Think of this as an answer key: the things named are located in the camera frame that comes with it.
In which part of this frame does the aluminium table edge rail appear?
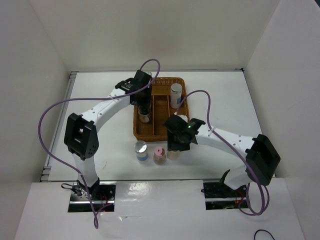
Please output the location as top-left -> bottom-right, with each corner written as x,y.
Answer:
40,71 -> 78,183

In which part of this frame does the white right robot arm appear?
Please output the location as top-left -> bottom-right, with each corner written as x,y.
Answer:
164,114 -> 281,197

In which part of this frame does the silver-capped white spice bottle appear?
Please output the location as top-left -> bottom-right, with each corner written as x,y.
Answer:
170,83 -> 183,109

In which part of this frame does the pink-capped spice bottle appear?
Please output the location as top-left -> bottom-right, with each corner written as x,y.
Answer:
153,146 -> 167,165

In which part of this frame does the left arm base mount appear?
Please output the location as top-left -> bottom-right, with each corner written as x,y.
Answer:
61,181 -> 116,213

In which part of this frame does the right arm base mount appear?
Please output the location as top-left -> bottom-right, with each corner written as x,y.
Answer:
200,180 -> 249,210

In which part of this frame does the black-capped brown spice bottle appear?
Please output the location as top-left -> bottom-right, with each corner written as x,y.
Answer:
138,104 -> 152,124

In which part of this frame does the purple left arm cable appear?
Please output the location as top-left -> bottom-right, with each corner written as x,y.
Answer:
37,58 -> 161,230

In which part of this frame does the silver-capped blue-label bottle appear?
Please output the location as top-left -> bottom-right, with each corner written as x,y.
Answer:
134,140 -> 149,164

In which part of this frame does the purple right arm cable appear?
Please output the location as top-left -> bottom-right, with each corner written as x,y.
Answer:
173,89 -> 270,216

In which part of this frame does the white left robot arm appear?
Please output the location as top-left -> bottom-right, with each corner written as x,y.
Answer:
64,70 -> 152,200

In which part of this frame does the brown wicker divided tray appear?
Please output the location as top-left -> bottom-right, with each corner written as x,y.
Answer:
133,77 -> 187,143

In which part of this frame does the yellow-capped spice bottle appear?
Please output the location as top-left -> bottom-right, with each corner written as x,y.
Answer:
167,150 -> 181,161

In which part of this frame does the black cable on floor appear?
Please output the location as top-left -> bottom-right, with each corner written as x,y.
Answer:
254,229 -> 276,240

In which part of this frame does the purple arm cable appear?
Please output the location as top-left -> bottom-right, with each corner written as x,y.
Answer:
37,58 -> 161,230
173,89 -> 270,216

